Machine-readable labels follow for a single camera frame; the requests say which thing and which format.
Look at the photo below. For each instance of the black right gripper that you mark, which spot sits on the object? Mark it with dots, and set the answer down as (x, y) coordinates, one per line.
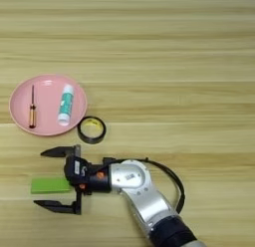
(99, 182)

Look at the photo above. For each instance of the green rectangular block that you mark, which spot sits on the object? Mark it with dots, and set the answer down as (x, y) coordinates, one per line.
(50, 185)

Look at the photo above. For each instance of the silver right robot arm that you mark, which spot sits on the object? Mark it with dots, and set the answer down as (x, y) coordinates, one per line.
(146, 197)

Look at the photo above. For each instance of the black box white label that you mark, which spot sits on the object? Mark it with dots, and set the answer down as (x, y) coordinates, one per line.
(74, 168)

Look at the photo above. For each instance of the black tape roll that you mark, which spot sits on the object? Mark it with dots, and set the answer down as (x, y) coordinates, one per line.
(91, 140)

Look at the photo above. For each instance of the white green glue stick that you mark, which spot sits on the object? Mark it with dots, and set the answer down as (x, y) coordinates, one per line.
(65, 105)

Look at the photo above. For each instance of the pink round plate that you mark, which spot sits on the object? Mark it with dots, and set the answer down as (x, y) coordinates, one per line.
(46, 103)

